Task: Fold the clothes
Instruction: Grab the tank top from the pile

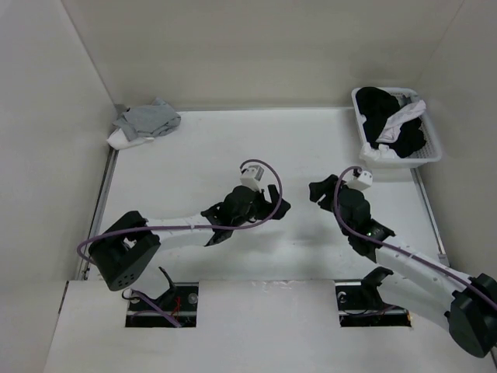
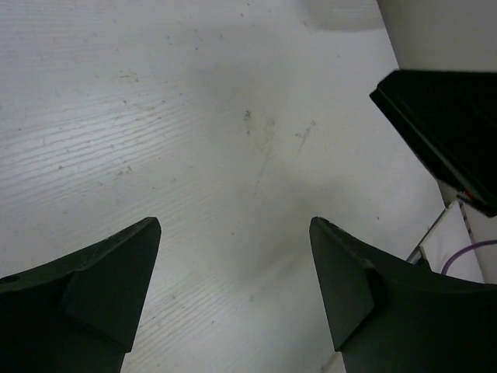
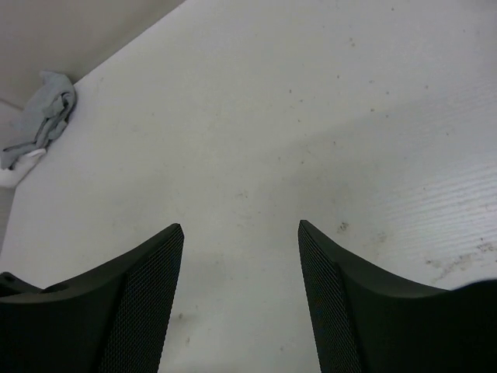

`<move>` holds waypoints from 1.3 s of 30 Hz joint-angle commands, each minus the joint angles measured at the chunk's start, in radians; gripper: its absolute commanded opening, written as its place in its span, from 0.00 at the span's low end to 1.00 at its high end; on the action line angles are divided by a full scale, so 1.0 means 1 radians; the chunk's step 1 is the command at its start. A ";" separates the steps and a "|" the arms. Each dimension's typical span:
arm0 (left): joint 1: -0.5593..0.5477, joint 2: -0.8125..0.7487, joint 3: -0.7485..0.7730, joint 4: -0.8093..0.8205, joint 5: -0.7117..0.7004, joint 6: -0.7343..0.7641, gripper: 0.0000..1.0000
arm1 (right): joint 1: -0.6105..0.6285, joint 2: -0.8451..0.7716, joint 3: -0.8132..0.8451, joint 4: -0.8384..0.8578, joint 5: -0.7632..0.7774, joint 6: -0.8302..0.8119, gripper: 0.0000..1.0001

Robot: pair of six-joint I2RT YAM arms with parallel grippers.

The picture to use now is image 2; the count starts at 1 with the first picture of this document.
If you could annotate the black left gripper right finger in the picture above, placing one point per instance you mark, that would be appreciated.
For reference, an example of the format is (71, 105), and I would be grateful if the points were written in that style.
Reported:
(388, 315)

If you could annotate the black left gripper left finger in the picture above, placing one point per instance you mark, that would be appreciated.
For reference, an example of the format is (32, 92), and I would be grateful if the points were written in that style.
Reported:
(81, 312)

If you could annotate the aluminium table frame rail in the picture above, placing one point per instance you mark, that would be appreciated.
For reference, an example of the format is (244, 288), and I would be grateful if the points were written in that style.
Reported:
(445, 237)

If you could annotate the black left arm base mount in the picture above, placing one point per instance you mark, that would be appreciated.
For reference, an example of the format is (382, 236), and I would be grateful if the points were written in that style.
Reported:
(448, 119)

